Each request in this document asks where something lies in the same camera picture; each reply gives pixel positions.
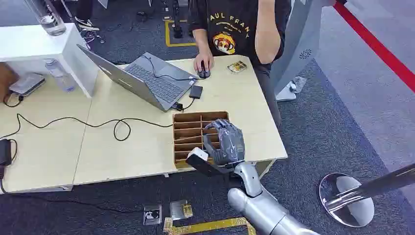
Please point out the black and white shoe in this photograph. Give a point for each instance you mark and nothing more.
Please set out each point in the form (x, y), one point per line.
(86, 24)

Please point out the person's right hand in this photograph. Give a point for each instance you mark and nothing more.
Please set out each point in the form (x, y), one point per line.
(201, 57)

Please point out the brown wooden furniture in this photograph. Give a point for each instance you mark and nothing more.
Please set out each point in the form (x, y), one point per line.
(6, 81)

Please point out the wrapped card pack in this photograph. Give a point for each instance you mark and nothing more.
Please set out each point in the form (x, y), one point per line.
(237, 66)

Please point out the yellow floor tape square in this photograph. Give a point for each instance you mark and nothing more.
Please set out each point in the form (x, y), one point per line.
(167, 34)

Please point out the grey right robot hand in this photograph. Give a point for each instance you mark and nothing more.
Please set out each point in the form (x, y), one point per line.
(228, 142)

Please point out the black stand pole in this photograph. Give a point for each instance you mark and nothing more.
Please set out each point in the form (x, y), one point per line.
(177, 22)

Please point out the wooden card box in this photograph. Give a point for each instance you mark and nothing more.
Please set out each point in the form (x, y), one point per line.
(191, 129)

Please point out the chrome stanchion post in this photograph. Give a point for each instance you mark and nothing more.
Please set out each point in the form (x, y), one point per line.
(350, 198)

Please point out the black computer mouse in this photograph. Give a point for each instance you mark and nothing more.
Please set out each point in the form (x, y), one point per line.
(204, 73)

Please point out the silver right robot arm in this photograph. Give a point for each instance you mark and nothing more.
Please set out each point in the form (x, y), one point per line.
(259, 204)

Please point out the small black drive box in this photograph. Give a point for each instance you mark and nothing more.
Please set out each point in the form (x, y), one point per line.
(195, 92)

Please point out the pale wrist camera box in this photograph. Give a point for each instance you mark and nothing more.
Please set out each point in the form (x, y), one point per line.
(198, 154)

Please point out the clear plastic water bottle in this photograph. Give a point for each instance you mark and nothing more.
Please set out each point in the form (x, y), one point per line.
(60, 76)

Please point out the black power adapter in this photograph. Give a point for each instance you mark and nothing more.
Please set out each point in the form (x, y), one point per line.
(4, 152)

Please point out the yellow floor tape strip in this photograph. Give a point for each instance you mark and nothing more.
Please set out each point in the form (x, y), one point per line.
(210, 226)

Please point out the flat grey device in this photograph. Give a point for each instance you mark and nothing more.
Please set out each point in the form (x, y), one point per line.
(27, 83)

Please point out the red barrier belt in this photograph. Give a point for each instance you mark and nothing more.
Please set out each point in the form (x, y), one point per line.
(376, 45)

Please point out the silver and gold card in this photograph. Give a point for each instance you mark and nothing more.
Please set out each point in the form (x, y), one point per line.
(180, 210)

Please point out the clear glass vessel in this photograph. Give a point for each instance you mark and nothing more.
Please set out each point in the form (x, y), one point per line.
(48, 19)

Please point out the white cabinet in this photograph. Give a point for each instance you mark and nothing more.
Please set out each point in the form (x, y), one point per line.
(35, 42)

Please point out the card with dark print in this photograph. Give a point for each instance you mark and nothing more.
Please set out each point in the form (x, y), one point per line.
(152, 214)

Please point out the grey standing kiosk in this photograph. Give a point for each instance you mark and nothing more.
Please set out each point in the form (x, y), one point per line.
(296, 48)

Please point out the person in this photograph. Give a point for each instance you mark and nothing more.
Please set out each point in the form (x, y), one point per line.
(233, 26)

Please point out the grey laptop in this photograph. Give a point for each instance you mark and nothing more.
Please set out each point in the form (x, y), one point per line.
(152, 82)

